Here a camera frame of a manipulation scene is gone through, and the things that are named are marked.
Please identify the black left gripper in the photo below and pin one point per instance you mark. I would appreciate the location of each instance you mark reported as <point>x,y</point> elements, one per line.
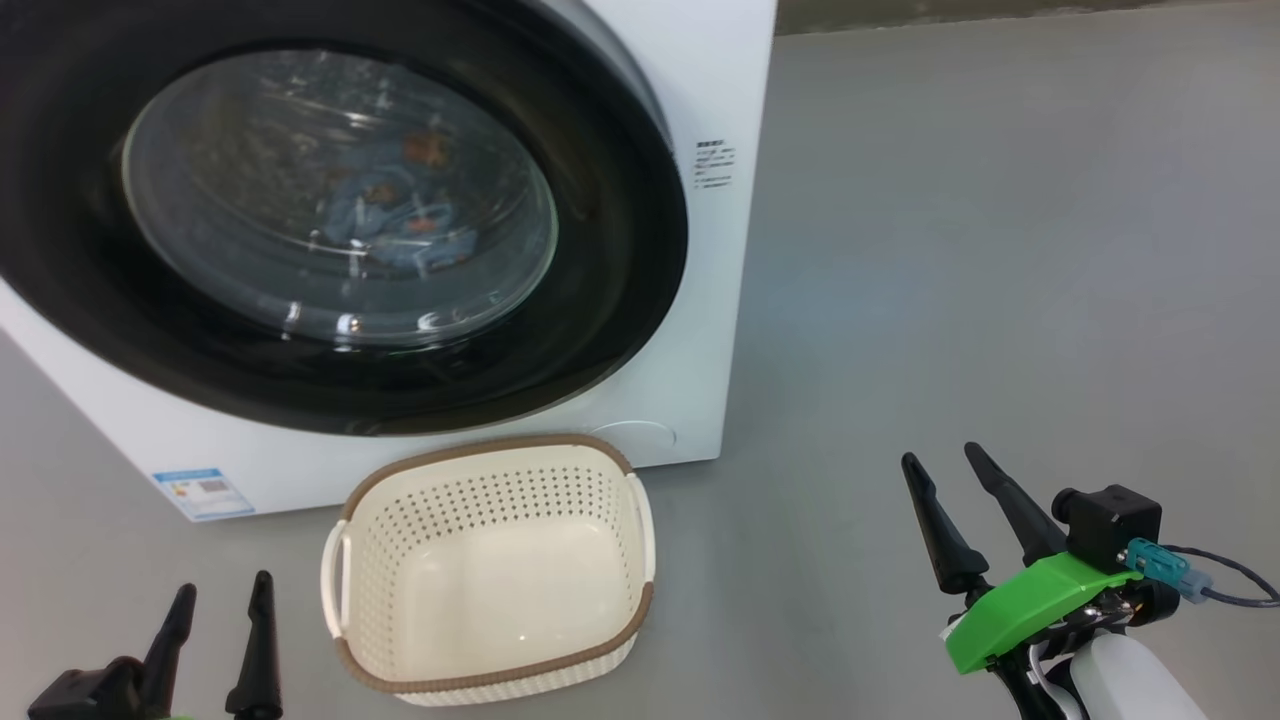
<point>90,695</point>

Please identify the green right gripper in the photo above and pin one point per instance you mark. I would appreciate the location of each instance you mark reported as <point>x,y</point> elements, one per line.
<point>1030,605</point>

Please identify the blue printed bear garment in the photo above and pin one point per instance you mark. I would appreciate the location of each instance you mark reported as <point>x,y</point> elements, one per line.
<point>400,225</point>

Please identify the grey washing machine door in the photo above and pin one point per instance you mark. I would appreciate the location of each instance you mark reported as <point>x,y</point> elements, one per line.
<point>600,250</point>

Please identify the blue printed garment with writing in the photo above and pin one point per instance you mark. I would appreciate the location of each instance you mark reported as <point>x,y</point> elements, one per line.
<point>420,155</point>

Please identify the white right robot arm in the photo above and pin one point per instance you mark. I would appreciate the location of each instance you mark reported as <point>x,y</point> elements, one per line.
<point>1130,685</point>

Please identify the white front-load washing machine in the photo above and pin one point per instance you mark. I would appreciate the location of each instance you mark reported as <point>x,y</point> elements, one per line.
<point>720,300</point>

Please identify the stainless steel washing machine drum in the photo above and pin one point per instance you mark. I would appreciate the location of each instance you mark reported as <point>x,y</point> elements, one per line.
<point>230,150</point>

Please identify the blue energy label sticker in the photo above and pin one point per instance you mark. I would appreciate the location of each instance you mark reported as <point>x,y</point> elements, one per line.
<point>205,493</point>

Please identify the cream perforated laundry basket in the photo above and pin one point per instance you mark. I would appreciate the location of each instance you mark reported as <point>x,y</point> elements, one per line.
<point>490,560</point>

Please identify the round white filter cover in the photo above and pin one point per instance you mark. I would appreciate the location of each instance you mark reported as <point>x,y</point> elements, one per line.
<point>645,437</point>

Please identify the small printed text label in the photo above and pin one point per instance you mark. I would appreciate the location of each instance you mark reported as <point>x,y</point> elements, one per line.
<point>714,165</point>

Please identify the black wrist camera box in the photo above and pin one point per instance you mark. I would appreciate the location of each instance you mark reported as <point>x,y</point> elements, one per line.
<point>1110,525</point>

